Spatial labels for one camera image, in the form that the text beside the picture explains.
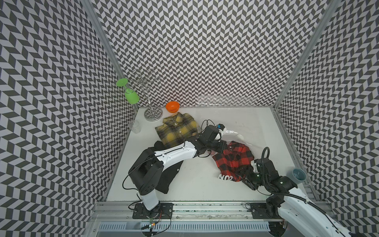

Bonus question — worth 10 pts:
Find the yellow plaid shirt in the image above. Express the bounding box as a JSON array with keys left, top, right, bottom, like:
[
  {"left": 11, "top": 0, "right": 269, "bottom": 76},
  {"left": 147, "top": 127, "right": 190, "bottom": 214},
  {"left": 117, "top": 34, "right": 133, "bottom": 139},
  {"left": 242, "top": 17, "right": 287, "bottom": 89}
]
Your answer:
[{"left": 155, "top": 112, "right": 198, "bottom": 148}]

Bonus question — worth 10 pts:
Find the red black plaid shirt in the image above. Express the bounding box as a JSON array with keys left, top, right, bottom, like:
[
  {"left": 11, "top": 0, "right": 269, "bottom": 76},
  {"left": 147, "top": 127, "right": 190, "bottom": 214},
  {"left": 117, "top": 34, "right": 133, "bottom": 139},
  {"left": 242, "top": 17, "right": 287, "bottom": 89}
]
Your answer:
[{"left": 212, "top": 141, "right": 255, "bottom": 182}]

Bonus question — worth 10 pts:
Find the aluminium front rail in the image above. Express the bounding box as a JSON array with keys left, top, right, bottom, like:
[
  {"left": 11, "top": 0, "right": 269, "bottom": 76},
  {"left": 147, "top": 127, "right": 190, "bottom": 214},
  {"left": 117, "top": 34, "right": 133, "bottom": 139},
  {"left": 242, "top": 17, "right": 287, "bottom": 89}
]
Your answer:
[{"left": 88, "top": 200, "right": 338, "bottom": 223}]

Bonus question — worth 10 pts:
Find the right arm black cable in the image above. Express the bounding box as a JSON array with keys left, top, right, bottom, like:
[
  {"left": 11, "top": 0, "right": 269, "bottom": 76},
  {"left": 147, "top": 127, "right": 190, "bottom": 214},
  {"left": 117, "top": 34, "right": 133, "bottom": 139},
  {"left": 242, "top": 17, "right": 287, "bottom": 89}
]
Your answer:
[{"left": 260, "top": 147, "right": 353, "bottom": 237}]

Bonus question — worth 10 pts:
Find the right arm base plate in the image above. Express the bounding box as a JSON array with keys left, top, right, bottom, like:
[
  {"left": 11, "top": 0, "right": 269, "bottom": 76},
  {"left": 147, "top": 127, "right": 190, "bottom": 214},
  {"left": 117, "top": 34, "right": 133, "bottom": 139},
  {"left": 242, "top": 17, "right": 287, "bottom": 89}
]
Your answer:
[{"left": 247, "top": 202, "right": 292, "bottom": 220}]

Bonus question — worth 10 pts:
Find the green plastic wine glass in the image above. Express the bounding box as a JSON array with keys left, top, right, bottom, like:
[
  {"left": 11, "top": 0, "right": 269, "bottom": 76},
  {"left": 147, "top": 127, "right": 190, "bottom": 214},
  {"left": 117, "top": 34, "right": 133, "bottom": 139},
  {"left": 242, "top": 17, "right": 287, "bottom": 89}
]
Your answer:
[{"left": 116, "top": 78, "right": 140, "bottom": 105}]

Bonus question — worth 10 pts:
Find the clear glass cup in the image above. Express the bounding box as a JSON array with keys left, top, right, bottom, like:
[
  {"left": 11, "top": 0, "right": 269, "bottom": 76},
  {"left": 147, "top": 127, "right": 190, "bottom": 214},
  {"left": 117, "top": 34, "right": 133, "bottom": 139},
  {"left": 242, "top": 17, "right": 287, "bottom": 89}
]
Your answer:
[{"left": 128, "top": 120, "right": 141, "bottom": 134}]

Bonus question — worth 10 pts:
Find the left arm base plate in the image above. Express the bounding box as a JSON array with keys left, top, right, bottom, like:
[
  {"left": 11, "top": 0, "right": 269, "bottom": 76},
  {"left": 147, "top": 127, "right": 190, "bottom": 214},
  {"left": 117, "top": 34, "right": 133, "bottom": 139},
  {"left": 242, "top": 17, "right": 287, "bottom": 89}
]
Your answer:
[{"left": 132, "top": 202, "right": 174, "bottom": 219}]

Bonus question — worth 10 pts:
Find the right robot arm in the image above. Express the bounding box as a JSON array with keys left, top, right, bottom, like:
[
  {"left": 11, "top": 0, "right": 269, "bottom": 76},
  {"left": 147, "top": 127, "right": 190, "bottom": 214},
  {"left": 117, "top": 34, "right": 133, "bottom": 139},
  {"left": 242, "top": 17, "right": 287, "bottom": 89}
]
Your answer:
[{"left": 239, "top": 165, "right": 364, "bottom": 237}]

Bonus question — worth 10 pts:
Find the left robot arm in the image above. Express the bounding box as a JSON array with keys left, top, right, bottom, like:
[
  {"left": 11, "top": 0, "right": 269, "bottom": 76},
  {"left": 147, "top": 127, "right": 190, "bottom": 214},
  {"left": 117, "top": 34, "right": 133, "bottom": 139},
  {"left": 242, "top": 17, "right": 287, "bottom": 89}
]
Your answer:
[{"left": 127, "top": 137, "right": 227, "bottom": 211}]

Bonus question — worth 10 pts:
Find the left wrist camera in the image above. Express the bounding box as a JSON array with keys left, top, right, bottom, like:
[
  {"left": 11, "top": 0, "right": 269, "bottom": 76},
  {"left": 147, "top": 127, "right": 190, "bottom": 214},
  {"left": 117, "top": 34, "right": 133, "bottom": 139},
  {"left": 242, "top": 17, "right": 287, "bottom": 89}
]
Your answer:
[{"left": 215, "top": 123, "right": 225, "bottom": 140}]

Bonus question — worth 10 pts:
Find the orange bowl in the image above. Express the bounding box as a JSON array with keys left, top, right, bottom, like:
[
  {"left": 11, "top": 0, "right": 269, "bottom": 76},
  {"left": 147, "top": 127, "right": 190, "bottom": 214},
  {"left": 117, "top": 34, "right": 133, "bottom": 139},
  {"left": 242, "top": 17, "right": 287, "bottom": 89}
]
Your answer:
[{"left": 165, "top": 101, "right": 180, "bottom": 114}]

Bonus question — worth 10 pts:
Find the teal mug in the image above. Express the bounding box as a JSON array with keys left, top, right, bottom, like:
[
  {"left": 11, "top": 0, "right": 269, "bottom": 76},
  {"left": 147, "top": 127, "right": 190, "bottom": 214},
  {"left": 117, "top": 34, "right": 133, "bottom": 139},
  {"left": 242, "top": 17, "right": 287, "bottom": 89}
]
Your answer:
[{"left": 291, "top": 168, "right": 307, "bottom": 184}]

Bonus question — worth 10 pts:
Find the chrome glass holder stand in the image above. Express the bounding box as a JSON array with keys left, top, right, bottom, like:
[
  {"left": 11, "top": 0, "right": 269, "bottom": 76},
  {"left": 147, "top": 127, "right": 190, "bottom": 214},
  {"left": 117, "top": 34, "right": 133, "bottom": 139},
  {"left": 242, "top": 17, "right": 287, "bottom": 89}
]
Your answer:
[{"left": 132, "top": 69, "right": 163, "bottom": 122}]

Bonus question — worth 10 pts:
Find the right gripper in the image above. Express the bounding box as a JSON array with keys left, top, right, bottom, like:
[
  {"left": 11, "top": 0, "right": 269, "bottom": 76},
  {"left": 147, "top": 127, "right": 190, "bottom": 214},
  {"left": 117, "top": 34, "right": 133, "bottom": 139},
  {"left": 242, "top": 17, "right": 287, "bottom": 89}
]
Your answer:
[{"left": 233, "top": 165, "right": 268, "bottom": 190}]

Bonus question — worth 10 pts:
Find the clear plastic vacuum bag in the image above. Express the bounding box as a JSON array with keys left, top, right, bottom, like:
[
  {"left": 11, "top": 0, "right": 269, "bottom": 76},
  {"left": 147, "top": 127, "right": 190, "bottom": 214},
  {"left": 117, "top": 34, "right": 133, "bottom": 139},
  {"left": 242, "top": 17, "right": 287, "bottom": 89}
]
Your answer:
[{"left": 196, "top": 95, "right": 265, "bottom": 184}]

